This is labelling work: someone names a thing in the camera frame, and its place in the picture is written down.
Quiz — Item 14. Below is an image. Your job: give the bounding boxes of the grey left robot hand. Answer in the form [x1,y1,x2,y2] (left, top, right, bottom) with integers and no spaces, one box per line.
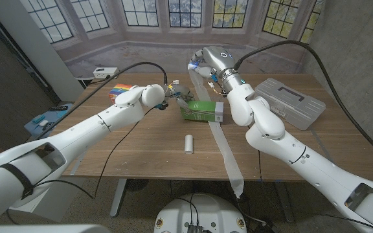
[165,83,196,113]

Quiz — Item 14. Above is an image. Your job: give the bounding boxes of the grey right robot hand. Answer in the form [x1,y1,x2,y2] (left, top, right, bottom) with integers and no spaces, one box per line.
[188,45,239,82]

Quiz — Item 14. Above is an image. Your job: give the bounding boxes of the green cardboard package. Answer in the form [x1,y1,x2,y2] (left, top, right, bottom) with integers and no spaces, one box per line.
[180,99,225,123]

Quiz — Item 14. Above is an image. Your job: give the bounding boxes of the white bandage strip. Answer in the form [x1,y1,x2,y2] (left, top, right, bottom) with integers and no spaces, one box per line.
[188,67,245,199]

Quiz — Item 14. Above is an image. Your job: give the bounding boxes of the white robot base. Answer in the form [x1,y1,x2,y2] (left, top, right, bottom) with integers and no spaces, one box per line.
[153,193,248,233]

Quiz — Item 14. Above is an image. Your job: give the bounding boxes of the white bandage roll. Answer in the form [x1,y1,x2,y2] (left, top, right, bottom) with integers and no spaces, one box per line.
[184,134,194,155]

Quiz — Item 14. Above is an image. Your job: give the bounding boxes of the grey clamshell container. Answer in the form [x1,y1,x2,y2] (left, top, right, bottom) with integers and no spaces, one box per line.
[254,78,326,131]

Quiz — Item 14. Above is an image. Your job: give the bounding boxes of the printed window backdrop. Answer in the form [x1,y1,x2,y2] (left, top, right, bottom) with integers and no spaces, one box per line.
[19,0,326,74]

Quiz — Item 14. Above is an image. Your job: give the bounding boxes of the colourful block print box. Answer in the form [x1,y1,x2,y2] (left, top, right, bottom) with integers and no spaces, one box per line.
[108,83,135,104]

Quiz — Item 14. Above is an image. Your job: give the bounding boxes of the white power strip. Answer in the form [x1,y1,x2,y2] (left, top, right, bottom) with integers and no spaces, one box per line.
[92,67,120,80]

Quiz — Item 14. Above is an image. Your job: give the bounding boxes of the grey table leg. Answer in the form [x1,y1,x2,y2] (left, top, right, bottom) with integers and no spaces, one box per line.
[274,181,296,224]
[109,179,128,217]

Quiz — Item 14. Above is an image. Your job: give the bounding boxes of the short grey tape line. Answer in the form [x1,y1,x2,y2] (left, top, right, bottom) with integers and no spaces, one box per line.
[69,150,87,176]

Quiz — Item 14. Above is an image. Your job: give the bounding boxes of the blue mat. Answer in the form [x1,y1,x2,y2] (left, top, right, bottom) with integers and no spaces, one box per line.
[23,102,74,136]

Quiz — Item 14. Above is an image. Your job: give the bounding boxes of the white robot torso cover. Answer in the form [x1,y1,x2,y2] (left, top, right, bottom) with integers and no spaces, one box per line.
[0,225,111,233]

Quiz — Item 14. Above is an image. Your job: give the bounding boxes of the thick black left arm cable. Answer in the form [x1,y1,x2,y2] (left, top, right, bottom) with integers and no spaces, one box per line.
[32,61,168,140]

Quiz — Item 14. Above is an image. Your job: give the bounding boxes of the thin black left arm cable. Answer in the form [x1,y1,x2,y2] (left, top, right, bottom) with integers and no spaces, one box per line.
[32,107,157,200]

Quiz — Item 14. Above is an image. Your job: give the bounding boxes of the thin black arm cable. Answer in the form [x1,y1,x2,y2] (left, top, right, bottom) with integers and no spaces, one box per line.
[32,107,157,200]
[256,149,264,182]

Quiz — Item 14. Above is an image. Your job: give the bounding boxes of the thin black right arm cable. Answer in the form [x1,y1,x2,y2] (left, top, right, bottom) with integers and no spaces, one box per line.
[256,149,264,182]

